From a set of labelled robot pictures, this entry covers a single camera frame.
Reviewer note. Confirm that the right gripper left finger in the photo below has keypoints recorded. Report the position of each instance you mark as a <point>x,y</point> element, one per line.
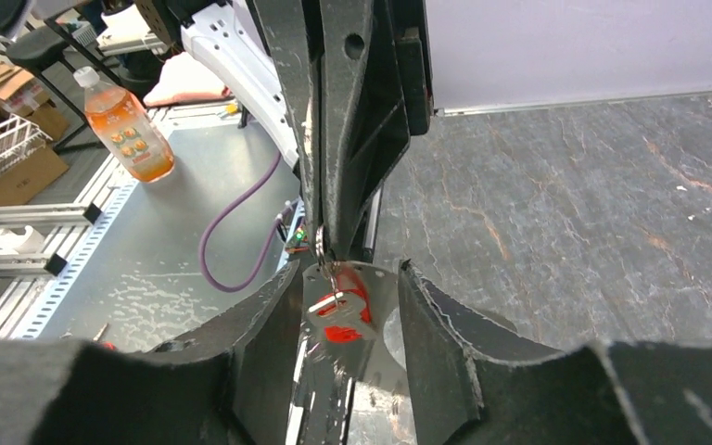
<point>229,381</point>

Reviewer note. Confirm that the cardboard boxes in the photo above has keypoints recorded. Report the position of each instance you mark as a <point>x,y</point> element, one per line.
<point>22,94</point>

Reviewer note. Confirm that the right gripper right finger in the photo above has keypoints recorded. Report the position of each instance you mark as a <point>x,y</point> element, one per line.
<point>473,381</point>

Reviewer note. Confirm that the pink cloth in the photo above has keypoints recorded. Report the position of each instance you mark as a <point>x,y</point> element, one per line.
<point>184,80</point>

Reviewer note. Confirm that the orange drink bottle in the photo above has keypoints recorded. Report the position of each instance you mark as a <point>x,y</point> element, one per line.
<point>119,120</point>

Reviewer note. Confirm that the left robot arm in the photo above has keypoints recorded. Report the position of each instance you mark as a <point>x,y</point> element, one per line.
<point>224,37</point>

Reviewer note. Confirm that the large metal keyring plate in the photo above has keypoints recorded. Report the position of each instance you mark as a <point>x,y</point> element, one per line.
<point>355,392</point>

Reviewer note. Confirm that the red tag key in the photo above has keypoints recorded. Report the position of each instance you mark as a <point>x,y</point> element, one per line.
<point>337,302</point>

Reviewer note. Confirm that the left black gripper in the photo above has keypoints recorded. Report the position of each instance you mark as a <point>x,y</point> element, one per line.
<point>362,105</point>

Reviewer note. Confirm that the black stool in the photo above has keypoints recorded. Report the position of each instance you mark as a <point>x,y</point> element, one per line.
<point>40,49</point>

